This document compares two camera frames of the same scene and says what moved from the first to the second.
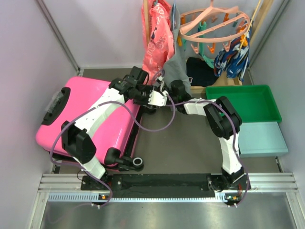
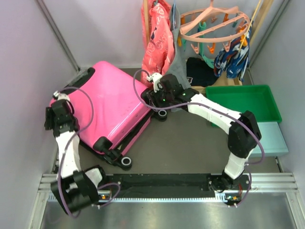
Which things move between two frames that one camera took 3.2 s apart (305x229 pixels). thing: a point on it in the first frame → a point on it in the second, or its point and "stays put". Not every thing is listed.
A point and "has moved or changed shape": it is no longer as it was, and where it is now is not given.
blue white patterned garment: x=234 y=62 stays put
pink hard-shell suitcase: x=65 y=99 has moved or changed shape
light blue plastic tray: x=262 y=139 stays put
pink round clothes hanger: x=213 y=24 stays put
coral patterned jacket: x=161 y=47 stays put
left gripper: x=145 y=103 → x=51 y=124
